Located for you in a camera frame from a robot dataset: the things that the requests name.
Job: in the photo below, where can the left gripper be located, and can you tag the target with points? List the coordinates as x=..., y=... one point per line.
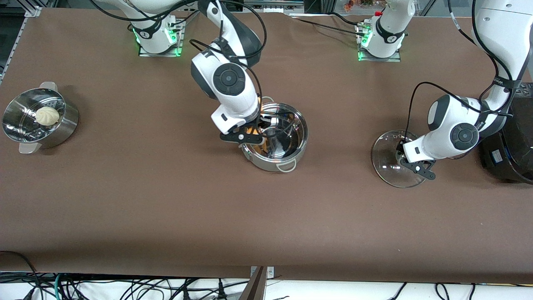
x=402, y=148

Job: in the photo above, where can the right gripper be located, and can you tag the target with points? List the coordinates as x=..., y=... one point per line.
x=264, y=123

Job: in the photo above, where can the glass lid with knob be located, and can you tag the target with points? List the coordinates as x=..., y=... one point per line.
x=387, y=166

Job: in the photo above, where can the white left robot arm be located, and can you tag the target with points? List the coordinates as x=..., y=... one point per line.
x=449, y=116

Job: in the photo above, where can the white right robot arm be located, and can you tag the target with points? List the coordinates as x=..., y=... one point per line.
x=229, y=79

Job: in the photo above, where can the stainless steel cooking pot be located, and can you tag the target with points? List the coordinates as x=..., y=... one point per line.
x=291, y=141

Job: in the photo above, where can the steel steamer pot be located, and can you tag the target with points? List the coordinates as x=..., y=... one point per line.
x=66, y=125

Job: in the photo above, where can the brown table cover sheet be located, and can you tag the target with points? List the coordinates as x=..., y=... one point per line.
x=333, y=216

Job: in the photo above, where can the black round appliance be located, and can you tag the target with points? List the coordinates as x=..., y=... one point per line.
x=516, y=154

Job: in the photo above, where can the black power strip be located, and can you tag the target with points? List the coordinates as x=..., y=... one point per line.
x=525, y=89

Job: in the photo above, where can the dark table support beam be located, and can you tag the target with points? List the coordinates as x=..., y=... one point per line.
x=254, y=289

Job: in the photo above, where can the white steamed bun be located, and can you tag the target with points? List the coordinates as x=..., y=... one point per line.
x=47, y=116

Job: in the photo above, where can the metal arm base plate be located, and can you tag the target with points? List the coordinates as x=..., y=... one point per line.
x=160, y=54
x=379, y=59

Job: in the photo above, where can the small metal table bracket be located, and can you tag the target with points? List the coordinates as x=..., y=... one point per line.
x=270, y=271

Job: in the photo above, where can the aluminium table edge rail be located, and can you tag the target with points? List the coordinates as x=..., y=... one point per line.
x=16, y=46

